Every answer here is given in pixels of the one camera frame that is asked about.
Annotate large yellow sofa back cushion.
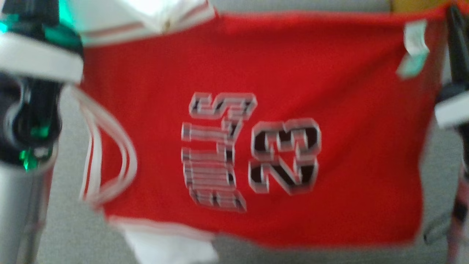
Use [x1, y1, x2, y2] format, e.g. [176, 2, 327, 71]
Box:
[390, 0, 447, 14]

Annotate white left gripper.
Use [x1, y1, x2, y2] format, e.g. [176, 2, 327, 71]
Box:
[0, 0, 85, 172]

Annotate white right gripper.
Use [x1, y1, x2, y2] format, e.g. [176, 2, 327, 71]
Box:
[435, 5, 469, 129]

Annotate red basketball jersey white sleeves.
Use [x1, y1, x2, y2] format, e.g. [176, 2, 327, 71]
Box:
[69, 0, 450, 264]

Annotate large grey sofa seat cushion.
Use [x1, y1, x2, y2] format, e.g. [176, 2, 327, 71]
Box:
[37, 48, 464, 264]

